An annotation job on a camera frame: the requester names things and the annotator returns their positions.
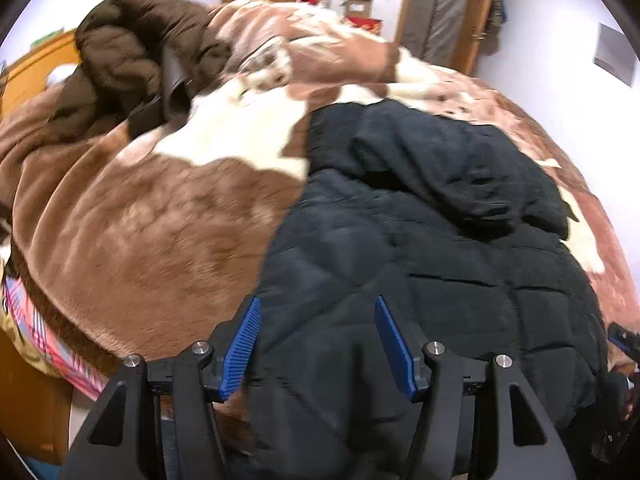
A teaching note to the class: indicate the red gift box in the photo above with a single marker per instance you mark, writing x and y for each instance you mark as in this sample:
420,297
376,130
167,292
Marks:
371,25

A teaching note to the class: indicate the striped pink bed sheet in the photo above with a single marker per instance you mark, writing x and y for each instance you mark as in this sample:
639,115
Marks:
39,346

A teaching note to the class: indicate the brown plush bear blanket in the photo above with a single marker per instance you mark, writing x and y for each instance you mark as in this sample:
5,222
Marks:
140,244

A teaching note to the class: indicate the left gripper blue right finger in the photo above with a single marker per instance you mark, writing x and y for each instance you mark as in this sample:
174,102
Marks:
403,346

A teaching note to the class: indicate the wooden framed door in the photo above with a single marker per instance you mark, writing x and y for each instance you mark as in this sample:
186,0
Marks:
443,32

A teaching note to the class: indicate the brown cardboard box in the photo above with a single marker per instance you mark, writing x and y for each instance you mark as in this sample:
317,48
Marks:
357,8

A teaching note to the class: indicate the wooden bedside desk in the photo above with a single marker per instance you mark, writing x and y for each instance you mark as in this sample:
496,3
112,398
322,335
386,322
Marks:
27,76

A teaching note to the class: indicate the grey wall panel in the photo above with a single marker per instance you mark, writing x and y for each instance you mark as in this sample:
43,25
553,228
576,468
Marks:
615,55

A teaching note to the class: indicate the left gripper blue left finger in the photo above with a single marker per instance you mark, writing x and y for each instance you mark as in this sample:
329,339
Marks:
231,345

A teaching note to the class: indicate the black puffer jacket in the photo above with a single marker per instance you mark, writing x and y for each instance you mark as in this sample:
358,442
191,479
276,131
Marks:
450,224

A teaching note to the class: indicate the brown puffer coat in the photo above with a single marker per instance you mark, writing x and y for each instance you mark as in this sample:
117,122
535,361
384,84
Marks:
141,62

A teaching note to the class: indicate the hanging bag on door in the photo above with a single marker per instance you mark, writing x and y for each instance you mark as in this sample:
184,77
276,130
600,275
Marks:
496,18

